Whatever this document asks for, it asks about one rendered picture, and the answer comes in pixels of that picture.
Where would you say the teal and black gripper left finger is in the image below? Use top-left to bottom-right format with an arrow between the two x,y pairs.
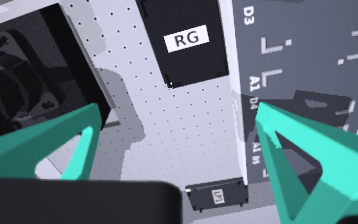
0,103 -> 102,180

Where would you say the black flat nest labelled rg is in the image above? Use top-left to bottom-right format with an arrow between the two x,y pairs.
135,0 -> 230,90

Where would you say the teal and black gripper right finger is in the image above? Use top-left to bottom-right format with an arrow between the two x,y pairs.
256,102 -> 358,224

